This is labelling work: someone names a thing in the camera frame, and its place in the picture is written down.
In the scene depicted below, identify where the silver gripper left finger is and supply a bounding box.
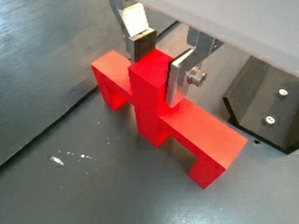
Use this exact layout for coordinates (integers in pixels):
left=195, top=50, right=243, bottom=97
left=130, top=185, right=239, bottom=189
left=109, top=0, right=157, bottom=63

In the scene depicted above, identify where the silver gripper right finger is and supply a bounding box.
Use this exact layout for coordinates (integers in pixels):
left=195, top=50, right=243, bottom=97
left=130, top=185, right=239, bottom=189
left=166, top=27, right=225, bottom=108

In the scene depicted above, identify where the red cross-shaped block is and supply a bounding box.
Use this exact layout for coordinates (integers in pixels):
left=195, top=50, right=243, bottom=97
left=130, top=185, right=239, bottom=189
left=91, top=50, right=247, bottom=188

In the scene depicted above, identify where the black block holder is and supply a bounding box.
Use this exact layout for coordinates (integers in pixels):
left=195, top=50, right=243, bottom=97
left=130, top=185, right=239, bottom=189
left=223, top=56, right=299, bottom=154

